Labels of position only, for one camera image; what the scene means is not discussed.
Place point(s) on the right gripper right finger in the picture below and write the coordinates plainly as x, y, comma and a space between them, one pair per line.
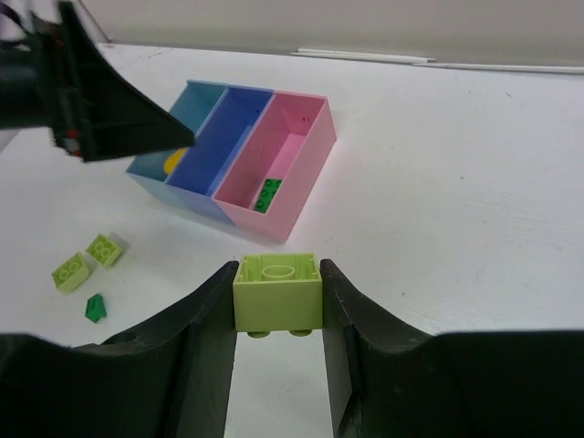
389, 379

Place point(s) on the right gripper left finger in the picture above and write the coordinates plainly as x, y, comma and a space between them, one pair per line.
169, 376

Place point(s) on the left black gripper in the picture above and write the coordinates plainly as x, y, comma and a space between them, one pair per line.
54, 76

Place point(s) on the yellow rounded lego brick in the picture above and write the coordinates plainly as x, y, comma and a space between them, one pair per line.
172, 161

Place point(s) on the light green lego brick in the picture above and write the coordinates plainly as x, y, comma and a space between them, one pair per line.
104, 251
278, 292
71, 274

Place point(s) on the light blue container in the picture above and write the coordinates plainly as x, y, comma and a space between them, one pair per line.
192, 109

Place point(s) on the small dark green lego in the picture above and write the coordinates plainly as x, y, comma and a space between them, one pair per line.
95, 308

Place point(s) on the pink container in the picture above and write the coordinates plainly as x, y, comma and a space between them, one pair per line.
291, 142

